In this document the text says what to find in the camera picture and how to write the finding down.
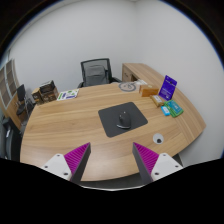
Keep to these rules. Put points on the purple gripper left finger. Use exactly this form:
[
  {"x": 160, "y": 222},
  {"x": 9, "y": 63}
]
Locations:
[{"x": 70, "y": 166}]

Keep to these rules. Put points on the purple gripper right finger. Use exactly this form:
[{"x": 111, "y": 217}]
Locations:
[{"x": 153, "y": 166}]

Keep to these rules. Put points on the black computer mouse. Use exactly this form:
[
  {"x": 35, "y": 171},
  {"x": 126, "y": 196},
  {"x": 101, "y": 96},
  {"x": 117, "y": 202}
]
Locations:
[{"x": 124, "y": 120}]

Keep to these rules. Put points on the dark grey mouse pad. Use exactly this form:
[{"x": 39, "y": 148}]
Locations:
[{"x": 109, "y": 117}]

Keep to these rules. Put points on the small blue box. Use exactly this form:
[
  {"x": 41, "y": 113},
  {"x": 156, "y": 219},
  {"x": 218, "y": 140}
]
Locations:
[{"x": 165, "y": 110}]

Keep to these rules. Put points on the wooden office desk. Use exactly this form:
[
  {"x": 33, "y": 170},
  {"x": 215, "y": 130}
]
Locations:
[{"x": 61, "y": 126}]

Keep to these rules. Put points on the green flat box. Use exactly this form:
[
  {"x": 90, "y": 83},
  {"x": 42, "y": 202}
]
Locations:
[{"x": 174, "y": 109}]

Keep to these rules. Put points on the small tan box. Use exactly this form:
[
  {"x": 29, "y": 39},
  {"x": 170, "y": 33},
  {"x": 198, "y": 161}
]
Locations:
[{"x": 157, "y": 100}]

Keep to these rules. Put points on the black chair at left edge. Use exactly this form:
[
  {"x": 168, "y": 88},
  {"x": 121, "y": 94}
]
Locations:
[{"x": 10, "y": 140}]

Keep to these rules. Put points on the white green leaflet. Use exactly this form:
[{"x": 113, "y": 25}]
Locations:
[{"x": 69, "y": 94}]

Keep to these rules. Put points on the brown cardboard box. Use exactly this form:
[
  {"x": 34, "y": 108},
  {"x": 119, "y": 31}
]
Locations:
[{"x": 148, "y": 90}]

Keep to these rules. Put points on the black visitor chair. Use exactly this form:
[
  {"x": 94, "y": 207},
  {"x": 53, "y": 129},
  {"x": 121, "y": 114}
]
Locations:
[{"x": 24, "y": 104}]

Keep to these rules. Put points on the dark brown box stack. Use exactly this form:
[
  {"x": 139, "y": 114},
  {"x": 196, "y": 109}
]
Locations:
[{"x": 46, "y": 92}]

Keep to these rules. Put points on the purple standing sign card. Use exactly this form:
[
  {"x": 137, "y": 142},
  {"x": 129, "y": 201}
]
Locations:
[{"x": 167, "y": 88}]

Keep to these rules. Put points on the round white coaster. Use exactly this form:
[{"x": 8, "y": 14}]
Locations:
[{"x": 127, "y": 86}]

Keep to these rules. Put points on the wooden side cabinet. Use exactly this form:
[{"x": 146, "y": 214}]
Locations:
[{"x": 133, "y": 71}]

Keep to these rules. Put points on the grey mesh office chair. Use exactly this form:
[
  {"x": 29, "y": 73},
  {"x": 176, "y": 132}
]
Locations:
[{"x": 97, "y": 72}]

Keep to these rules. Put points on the wooden bookshelf cabinet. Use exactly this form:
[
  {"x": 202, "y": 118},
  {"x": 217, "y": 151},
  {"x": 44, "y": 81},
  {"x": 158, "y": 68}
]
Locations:
[{"x": 8, "y": 92}]

